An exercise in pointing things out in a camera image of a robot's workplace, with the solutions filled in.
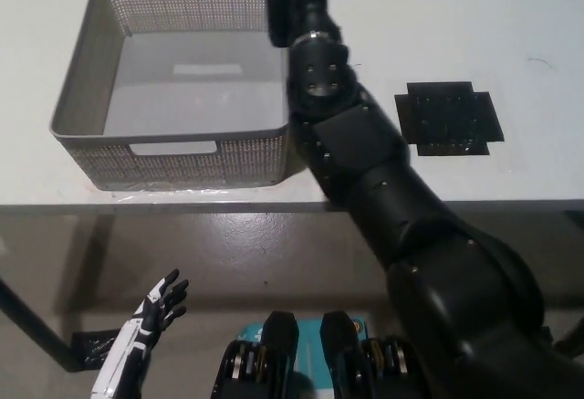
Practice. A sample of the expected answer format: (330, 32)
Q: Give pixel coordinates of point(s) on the black square base pad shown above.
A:
(449, 118)

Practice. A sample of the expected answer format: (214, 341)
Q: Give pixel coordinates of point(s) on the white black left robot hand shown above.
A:
(146, 321)

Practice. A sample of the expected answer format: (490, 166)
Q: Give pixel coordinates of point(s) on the clear plastic tape strip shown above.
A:
(169, 192)

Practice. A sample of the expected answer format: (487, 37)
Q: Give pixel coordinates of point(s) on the grey perforated plastic basket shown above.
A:
(191, 75)

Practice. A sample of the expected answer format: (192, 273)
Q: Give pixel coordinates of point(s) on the black floor foot plate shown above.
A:
(96, 349)

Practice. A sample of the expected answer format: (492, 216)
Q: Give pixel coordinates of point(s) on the black table leg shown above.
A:
(570, 339)
(34, 323)

